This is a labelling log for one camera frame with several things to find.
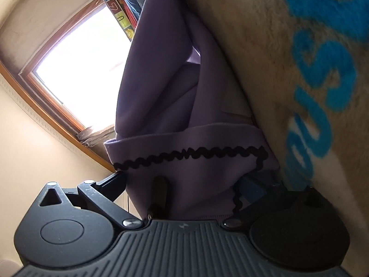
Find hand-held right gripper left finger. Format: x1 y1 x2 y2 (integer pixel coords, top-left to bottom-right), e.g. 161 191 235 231
38 172 145 232

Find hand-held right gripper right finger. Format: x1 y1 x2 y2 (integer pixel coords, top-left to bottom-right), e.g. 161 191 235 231
222 176 328 232

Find purple hoodie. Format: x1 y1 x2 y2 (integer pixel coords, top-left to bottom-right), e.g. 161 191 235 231
103 0 281 221

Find window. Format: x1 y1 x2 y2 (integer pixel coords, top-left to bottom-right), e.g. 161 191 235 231
0 0 136 171

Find cartoon printed fleece blanket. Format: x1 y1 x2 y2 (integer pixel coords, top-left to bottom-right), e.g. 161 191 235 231
176 0 369 266

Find blue folded blanket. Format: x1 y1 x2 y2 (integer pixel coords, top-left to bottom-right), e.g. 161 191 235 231
120 0 148 24

